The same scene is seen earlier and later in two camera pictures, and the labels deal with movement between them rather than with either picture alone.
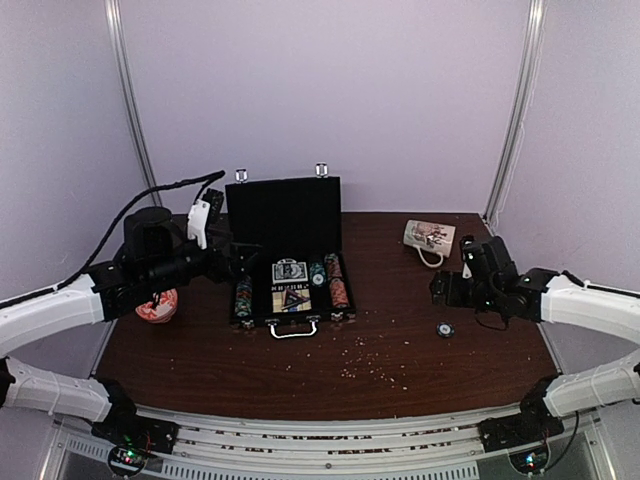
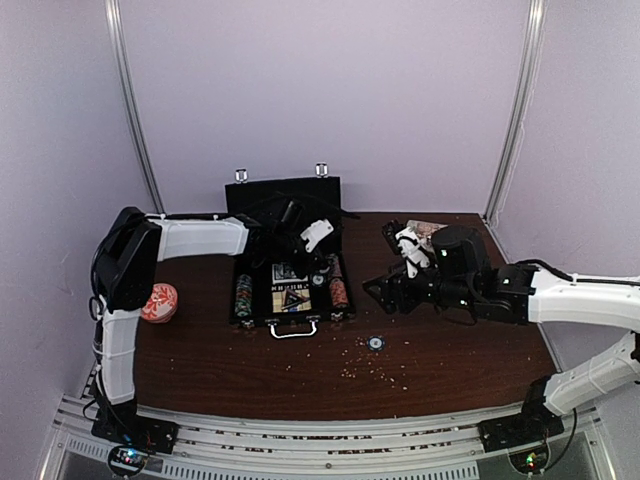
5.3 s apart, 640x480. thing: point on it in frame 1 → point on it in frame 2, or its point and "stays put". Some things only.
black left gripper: (219, 273) → (316, 262)
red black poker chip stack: (338, 290) stays put
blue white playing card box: (288, 270) stays put
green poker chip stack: (317, 274) stays put
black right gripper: (439, 283) → (390, 284)
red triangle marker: (293, 299) stays put
